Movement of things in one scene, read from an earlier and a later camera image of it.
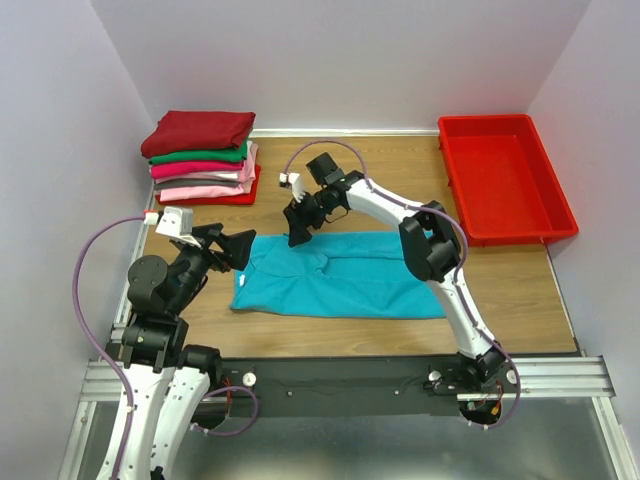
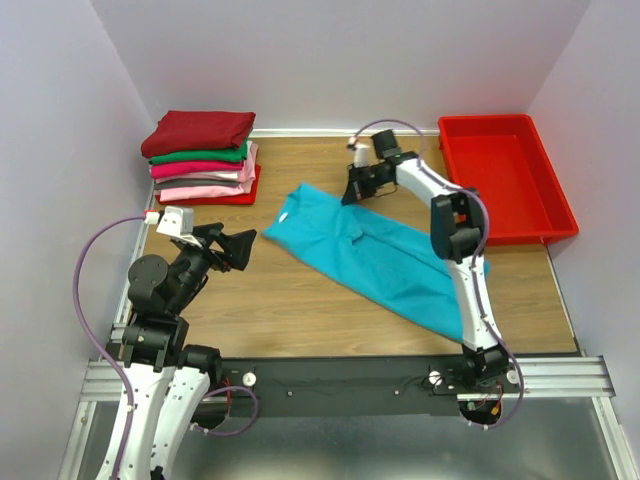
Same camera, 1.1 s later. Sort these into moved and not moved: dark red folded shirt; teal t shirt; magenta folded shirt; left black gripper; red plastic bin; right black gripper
Moved: right black gripper; teal t shirt
Not moved: red plastic bin; dark red folded shirt; magenta folded shirt; left black gripper
